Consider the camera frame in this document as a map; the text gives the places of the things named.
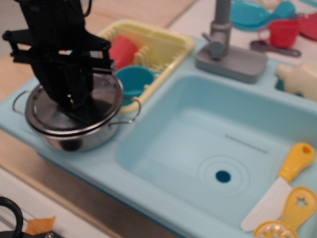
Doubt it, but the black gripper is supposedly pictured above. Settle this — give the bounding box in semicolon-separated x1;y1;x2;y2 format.
2;0;113;108

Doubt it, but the steel pot lid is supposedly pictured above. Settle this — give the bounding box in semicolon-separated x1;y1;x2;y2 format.
25;74;123;136

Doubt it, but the orange plastic cup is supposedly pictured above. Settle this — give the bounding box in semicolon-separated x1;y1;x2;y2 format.
109;35;138;70

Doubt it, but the blue cup in rack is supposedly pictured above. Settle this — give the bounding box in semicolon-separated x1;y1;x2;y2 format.
115;66;159;98

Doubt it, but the yellow dish rack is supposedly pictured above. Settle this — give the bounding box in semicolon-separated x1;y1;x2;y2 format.
98;19;195;115

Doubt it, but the orange tape piece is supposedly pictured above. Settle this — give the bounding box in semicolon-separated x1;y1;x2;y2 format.
24;216;56;236

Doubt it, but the light blue toy sink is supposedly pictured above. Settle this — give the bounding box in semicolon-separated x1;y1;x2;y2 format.
0;19;317;238

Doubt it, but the grey toy faucet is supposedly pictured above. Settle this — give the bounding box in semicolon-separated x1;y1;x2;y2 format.
195;0;267;84

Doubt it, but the grey measuring spoon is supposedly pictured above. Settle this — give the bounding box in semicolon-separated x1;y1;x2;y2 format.
250;41;302;58

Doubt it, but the blue toy plate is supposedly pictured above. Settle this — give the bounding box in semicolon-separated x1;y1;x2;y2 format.
230;0;270;31

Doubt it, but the cream toy item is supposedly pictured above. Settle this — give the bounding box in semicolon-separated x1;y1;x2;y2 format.
255;0;280;10

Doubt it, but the red toy mug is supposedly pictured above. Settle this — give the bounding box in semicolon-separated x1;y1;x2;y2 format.
258;20;300;49

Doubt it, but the blue plastic tumbler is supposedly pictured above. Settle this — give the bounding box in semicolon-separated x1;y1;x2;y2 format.
268;1;295;22

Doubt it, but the cream toy soap bottle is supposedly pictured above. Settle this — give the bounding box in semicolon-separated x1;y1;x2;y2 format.
275;62;317;101

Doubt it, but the red toy plate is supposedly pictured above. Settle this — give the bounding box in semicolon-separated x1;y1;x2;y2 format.
297;13;317;41

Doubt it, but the yellow toy slotted spoon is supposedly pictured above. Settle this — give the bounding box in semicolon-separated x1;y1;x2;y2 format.
253;186;317;238

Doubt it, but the steel pot with handles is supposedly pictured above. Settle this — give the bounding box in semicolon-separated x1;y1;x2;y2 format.
12;90;142;152

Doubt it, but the black cable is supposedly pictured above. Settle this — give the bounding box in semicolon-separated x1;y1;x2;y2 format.
0;196;25;238

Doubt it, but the yellow handled toy knife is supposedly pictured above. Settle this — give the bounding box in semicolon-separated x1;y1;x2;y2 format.
240;142;316;232

